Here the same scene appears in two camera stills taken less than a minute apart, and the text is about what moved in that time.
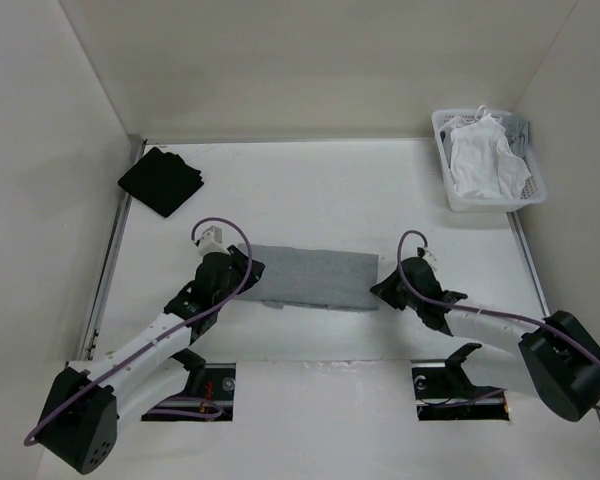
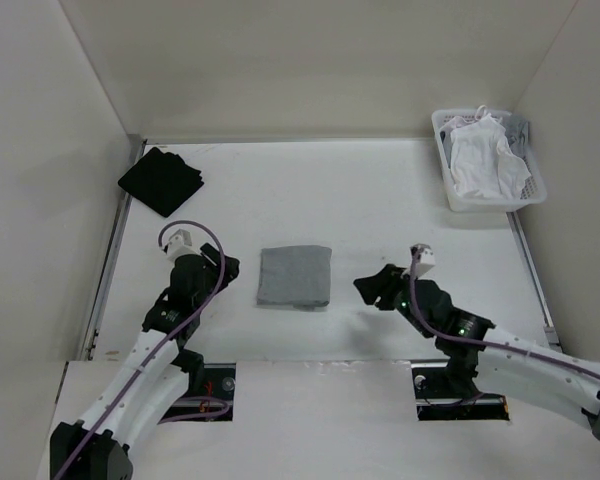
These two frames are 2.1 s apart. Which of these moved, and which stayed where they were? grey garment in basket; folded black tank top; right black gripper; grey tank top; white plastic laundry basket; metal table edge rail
Moved: grey tank top; right black gripper
Stayed: white plastic laundry basket; metal table edge rail; grey garment in basket; folded black tank top
